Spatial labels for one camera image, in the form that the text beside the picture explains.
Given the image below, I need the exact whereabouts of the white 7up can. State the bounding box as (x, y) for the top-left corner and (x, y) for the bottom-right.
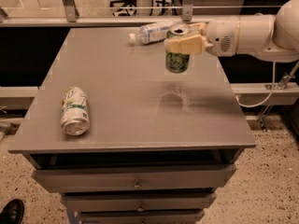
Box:
(61, 87), (90, 136)

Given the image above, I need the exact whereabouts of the black leather shoe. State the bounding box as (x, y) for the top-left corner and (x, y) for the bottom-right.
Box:
(0, 199), (24, 224)

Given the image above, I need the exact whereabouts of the white cable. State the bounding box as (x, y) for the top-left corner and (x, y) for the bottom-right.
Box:
(235, 61), (278, 109)

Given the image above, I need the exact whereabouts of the metal railing frame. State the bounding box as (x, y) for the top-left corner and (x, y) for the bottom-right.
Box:
(0, 0), (299, 28)

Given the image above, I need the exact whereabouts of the black office chair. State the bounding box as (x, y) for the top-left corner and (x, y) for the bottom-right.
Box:
(109, 0), (136, 17)

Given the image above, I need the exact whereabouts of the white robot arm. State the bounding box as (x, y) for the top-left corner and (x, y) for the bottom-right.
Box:
(164, 0), (299, 63)

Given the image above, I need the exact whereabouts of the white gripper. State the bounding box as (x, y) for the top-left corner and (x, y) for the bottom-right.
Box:
(164, 16), (239, 57)

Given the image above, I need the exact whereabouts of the bottom grey drawer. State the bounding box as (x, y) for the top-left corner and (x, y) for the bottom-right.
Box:
(79, 210), (205, 224)

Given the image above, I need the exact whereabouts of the middle grey drawer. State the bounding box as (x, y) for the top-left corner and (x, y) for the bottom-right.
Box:
(62, 193), (216, 212)

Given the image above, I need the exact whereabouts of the grey drawer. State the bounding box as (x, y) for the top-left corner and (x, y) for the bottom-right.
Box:
(62, 193), (216, 212)
(32, 164), (236, 193)
(79, 210), (205, 224)

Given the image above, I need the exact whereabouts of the grey drawer cabinet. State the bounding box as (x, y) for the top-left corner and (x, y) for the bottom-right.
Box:
(7, 25), (257, 224)

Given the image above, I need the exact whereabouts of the top grey drawer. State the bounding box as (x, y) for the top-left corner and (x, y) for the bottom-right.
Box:
(32, 164), (236, 193)

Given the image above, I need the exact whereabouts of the clear plastic water bottle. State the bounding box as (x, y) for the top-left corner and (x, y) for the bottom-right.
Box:
(129, 21), (175, 45)

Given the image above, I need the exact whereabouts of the green LaCroix can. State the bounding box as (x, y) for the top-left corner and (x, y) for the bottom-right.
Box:
(164, 22), (190, 74)

